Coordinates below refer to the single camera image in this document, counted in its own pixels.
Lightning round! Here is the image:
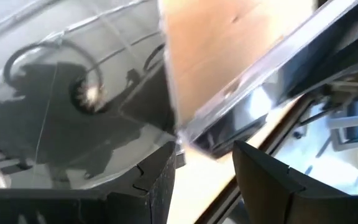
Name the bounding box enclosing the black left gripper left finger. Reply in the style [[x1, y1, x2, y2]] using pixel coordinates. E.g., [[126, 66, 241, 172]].
[[0, 141, 177, 224]]

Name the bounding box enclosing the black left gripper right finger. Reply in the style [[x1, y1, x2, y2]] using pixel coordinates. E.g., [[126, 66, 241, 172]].
[[232, 139, 358, 224]]

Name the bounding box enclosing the grey jewel case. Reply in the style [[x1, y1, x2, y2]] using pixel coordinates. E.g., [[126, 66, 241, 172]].
[[177, 0, 358, 158], [0, 0, 177, 191]]

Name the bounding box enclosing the black aluminium table frame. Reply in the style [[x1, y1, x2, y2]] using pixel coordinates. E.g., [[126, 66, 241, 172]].
[[194, 96, 315, 224]]

